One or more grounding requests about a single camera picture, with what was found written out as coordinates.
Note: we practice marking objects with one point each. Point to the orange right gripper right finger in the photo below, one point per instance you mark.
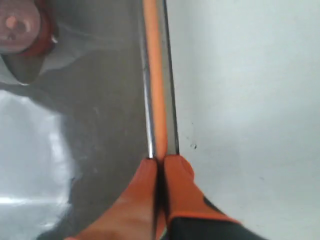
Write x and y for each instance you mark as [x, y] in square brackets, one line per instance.
[189, 214]

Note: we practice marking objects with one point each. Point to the steel two-compartment lunch box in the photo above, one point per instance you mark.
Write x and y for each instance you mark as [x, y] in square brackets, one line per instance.
[74, 122]

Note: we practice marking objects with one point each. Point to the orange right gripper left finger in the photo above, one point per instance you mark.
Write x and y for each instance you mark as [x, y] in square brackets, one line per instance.
[131, 217]

